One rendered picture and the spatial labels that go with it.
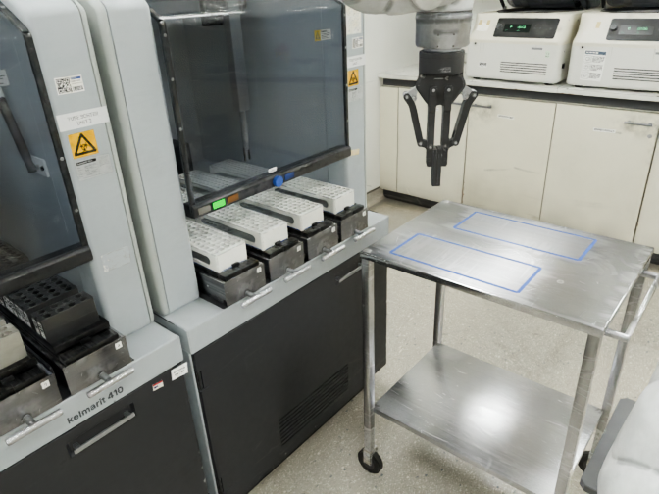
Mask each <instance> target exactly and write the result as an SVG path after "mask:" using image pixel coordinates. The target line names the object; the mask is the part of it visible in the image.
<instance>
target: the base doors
mask: <svg viewBox="0 0 659 494"><path fill-rule="evenodd" d="M410 89H411V88H401V87H400V88H399V87H389V86H381V87H380V188H382V189H386V190H390V191H394V192H399V193H403V194H408V195H412V196H416V197H420V198H424V199H428V200H433V201H436V202H441V201H442V200H448V201H453V202H457V203H461V204H466V205H470V206H475V207H479V208H483V209H488V210H491V211H495V212H500V213H504V214H509V215H513V216H517V217H522V218H526V219H530V220H535V221H539V222H547V223H551V224H556V225H560V226H564V227H568V228H572V229H576V230H581V231H585V232H590V233H594V234H598V235H603V236H607V237H611V238H616V239H620V240H625V241H629V242H633V239H634V243H637V244H641V245H645V246H650V247H654V253H656V254H659V136H658V140H657V135H658V131H659V114H655V113H646V112H637V111H627V110H618V109H608V108H599V107H589V106H581V105H571V104H562V103H558V104H557V103H550V102H539V101H530V100H519V99H509V98H498V97H488V96H478V97H477V98H476V100H475V101H474V103H473V104H472V105H475V104H477V105H481V106H490V105H491V106H492V107H491V109H488V108H479V107H471V108H470V111H469V115H468V117H467V120H466V123H465V126H464V129H463V133H462V136H461V139H460V142H459V145H458V146H453V147H450V148H449V150H448V158H447V165H446V167H441V177H440V186H431V167H427V164H426V148H424V147H419V146H418V145H417V141H416V137H415V132H414V128H413V124H412V120H411V115H410V110H409V106H408V105H407V103H406V102H405V100H404V98H403V95H402V94H403V92H404V91H408V90H410ZM415 104H416V107H417V112H418V117H419V121H420V126H421V131H422V136H423V138H424V139H426V138H427V114H428V110H427V106H428V104H427V103H426V102H425V101H424V99H423V98H422V96H421V95H420V93H419V92H418V93H417V100H416V101H415ZM498 114H500V115H505V116H511V117H515V118H514V120H510V119H504V118H498V117H497V115H498ZM554 120H555V121H554ZM627 121H631V123H640V124H649V123H652V124H653V126H652V127H651V126H643V125H634V124H626V123H624V122H627ZM553 126H554V127H553ZM594 127H596V128H606V129H616V132H615V133H610V132H600V131H593V128H594ZM648 134H651V135H652V137H651V138H648V137H647V135H648ZM656 140H657V144H656ZM655 144H656V149H655V153H654V157H653V161H652V156H653V152H654V148H655ZM651 161H652V165H651ZM650 165H651V170H650V174H649V177H648V173H649V169H650ZM647 178H648V181H647ZM646 181H647V185H646ZM645 185H646V190H645V194H644V198H643V193H644V189H645ZM642 198H643V202H642ZM641 202H642V207H641V211H640V215H639V219H638V214H639V210H640V206H641ZM637 219H638V222H637ZM636 223H637V228H636V232H635V235H634V231H635V227H636Z"/></svg>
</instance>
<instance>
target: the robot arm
mask: <svg viewBox="0 0 659 494"><path fill-rule="evenodd" d="M341 1H342V2H343V3H344V4H345V5H347V6H348V7H350V8H351V9H353V10H356V11H358V12H361V13H364V14H373V15H378V14H387V15H389V16H396V15H404V14H409V13H415V12H417V13H416V16H415V20H416V35H415V45H416V46H417V47H419V48H423V50H420V51H419V75H418V78H417V80H416V82H415V86H414V87H413V88H411V89H410V90H408V91H404V92H403V94H402V95H403V98H404V100H405V102H406V103H407V105H408V106H409V110H410V115H411V120H412V124H413V128H414V132H415V137H416V141H417V145H418V146H419V147H424V148H426V164H427V167H431V186H440V177H441V167H446V165H447V158H448V150H449V148H450V147H453V146H458V145H459V142H460V139H461V136H462V133H463V129H464V126H465V123H466V120H467V117H468V115H469V111H470V108H471V105H472V104H473V103H474V101H475V100H476V98H477V97H478V92H477V91H476V90H475V89H471V88H470V87H468V86H467V85H466V81H465V79H464V76H463V73H464V59H465V50H464V49H461V48H462V47H466V46H468V45H469V44H470V30H471V23H472V17H473V14H472V10H473V4H474V0H341ZM462 91H463V94H462V98H463V101H462V104H461V107H460V110H459V113H458V117H457V120H456V123H455V125H454V129H453V132H452V135H451V138H449V130H450V113H451V104H452V103H453V102H454V101H455V100H456V98H457V97H458V96H459V95H460V93H461V92H462ZM418 92H419V93H420V95H421V96H422V98H423V99H424V101H425V102H426V103H427V104H428V114H427V138H426V139H424V138H423V136H422V131H421V126H420V121H419V117H418V112H417V107H416V104H415V101H416V100H417V93H418ZM438 105H441V108H442V114H441V134H440V145H434V128H435V112H436V106H438ZM597 494H659V360H658V363H657V365H656V368H655V371H654V373H653V374H652V376H651V378H650V380H649V383H648V385H647V386H646V387H645V389H644V390H643V391H642V393H641V394H640V395H639V397H638V399H637V401H636V402H635V404H634V407H633V408H632V410H631V412H630V414H629V415H628V417H627V419H626V420H625V422H624V424H623V426H622V427H621V429H620V431H619V433H618V435H617V437H616V439H615V441H614V443H613V445H612V447H611V448H610V450H609V452H608V454H607V456H606V458H605V460H604V462H603V465H602V467H601V470H600V473H599V475H598V480H597Z"/></svg>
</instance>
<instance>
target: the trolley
mask: <svg viewBox="0 0 659 494"><path fill-rule="evenodd" d="M653 253H654V247H650V246H645V245H641V244H637V243H632V242H629V241H625V240H620V239H616V238H611V237H607V236H603V235H598V234H594V233H590V232H585V231H581V230H576V229H572V228H568V227H564V226H560V225H556V224H551V223H547V222H539V221H535V220H530V219H526V218H522V217H517V216H513V215H509V214H504V213H500V212H495V211H491V210H488V209H483V208H479V207H475V206H470V205H466V204H461V203H457V202H453V201H448V200H442V201H441V202H439V203H437V204H436V205H434V206H433V207H431V208H429V209H428V210H426V211H424V212H423V213H421V214H420V215H418V216H416V217H415V218H413V219H412V220H410V221H408V222H406V223H404V224H403V225H401V226H400V227H398V228H396V229H395V230H393V231H392V232H391V233H389V234H388V235H386V236H384V237H383V238H381V239H380V240H378V241H376V242H375V243H373V244H372V245H370V246H368V247H367V248H365V249H363V250H362V251H360V258H362V315H363V376H364V438H365V447H363V448H362V449H361V450H360V451H359V453H358V460H359V462H360V464H361V466H362V467H363V468H364V469H365V470H366V471H368V472H370V473H379V472H380V471H381V469H382V468H383V462H382V459H381V457H380V455H379V454H378V446H377V445H376V444H375V413H376V414H378V415H380V416H382V417H384V418H385V419H387V420H390V421H392V422H394V423H396V424H397V425H399V426H401V427H403V428H405V429H407V430H409V431H411V432H412V433H414V434H416V435H418V436H420V437H422V438H424V439H425V440H427V441H429V442H430V443H432V444H434V445H436V446H437V447H439V448H441V449H443V450H445V451H447V452H449V453H450V454H452V455H454V456H456V457H458V458H460V459H462V460H463V461H465V462H467V463H469V464H471V465H473V466H475V467H476V468H478V469H481V470H483V471H485V472H487V473H489V474H490V475H492V476H494V477H496V478H498V479H500V480H502V481H503V482H505V483H507V484H509V485H511V486H513V487H515V488H516V489H518V490H520V491H522V492H524V493H526V494H567V493H568V488H569V484H570V480H571V477H572V475H573V473H574V471H575V469H576V467H577V466H579V467H580V469H581V470H582V471H584V470H585V468H586V466H587V464H588V462H589V460H590V458H591V456H592V454H593V452H594V450H595V448H596V446H597V444H598V442H599V440H600V438H601V436H602V434H603V432H604V430H605V428H606V426H607V424H608V422H609V419H610V415H611V412H612V408H613V404H614V400H615V396H616V392H617V388H618V384H619V381H620V377H621V373H622V369H623V365H624V361H625V357H626V354H627V350H628V347H629V343H630V339H631V336H632V334H633V332H634V330H635V328H636V326H637V324H638V322H639V320H640V318H641V317H642V315H643V313H644V311H645V309H646V307H647V305H648V303H649V302H650V300H651V298H652V296H653V294H654V292H655V290H656V289H657V287H658V285H659V273H656V272H649V271H648V267H649V263H650V259H651V257H652V255H653ZM374 263H377V264H380V265H383V266H386V267H389V268H392V269H395V270H398V271H401V272H406V273H408V274H411V275H414V276H417V277H420V278H423V279H426V280H429V281H432V282H435V283H436V289H435V307H434V325H433V343H432V348H431V349H430V350H429V351H428V352H427V353H426V354H425V355H424V356H423V358H422V359H421V360H420V361H419V362H417V363H416V364H415V365H414V366H413V367H412V368H411V369H409V370H408V371H407V372H406V373H405V374H404V375H403V376H402V377H401V378H400V379H399V380H398V381H397V382H396V383H395V384H394V385H393V386H392V387H391V388H390V389H389V390H388V391H387V392H386V393H385V394H384V395H383V396H382V397H381V398H380V399H379V400H378V401H377V402H376V403H375V346H374ZM646 278H650V279H654V281H653V283H652V285H651V287H650V288H649V290H648V292H647V294H646V296H645V297H644V299H643V301H642V303H641V305H640V306H639V307H638V305H639V301H640V297H641V293H642V289H643V286H644V282H645V279H646ZM445 286H447V287H450V288H453V289H456V290H459V291H462V292H465V293H468V294H471V295H474V296H477V297H480V298H483V299H485V300H488V301H491V302H494V303H497V304H500V305H502V306H505V307H508V308H511V309H514V310H517V311H520V312H523V313H526V314H529V315H532V316H535V317H538V318H541V319H544V320H547V321H552V322H555V323H558V324H561V325H564V326H566V327H569V328H572V329H575V330H578V331H581V332H584V333H587V339H586V343H585V348H584V352H583V361H582V365H581V370H580V375H579V379H578V384H577V389H576V393H575V398H574V397H572V396H569V395H567V394H564V393H562V392H559V391H557V390H554V389H552V388H550V387H547V386H545V385H542V384H540V383H537V382H535V381H532V380H530V379H527V378H525V377H523V376H520V375H518V374H515V373H513V372H510V371H508V370H505V369H502V368H500V367H498V366H495V365H493V364H490V363H488V362H485V361H483V360H480V359H478V358H476V357H473V356H471V355H468V354H466V353H463V352H461V351H458V350H456V349H453V348H451V347H449V346H446V345H444V344H441V342H442V328H443V312H444V297H445ZM629 293H630V296H629V300H628V304H627V307H626V311H625V315H624V319H623V323H622V327H621V331H620V332H619V331H616V330H613V329H610V328H608V327H609V325H610V324H611V322H612V320H613V319H614V317H616V315H617V313H618V312H619V310H620V308H621V307H622V305H623V303H624V302H625V300H626V298H627V297H628V295H629ZM603 335H605V336H608V337H611V338H614V339H617V340H618V343H617V348H616V352H615V356H614V360H613V364H612V368H611V371H610V375H609V379H608V383H607V387H606V391H605V395H604V399H603V403H602V408H601V409H600V408H598V407H595V406H593V405H590V404H588V399H589V395H590V390H591V386H592V382H593V378H594V374H595V369H596V365H597V361H598V356H599V352H600V348H601V343H602V339H603ZM595 429H596V431H595V435H594V439H593V443H592V447H591V450H590V451H585V448H586V446H587V444H588V442H589V440H590V438H591V436H592V434H593V432H594V430H595Z"/></svg>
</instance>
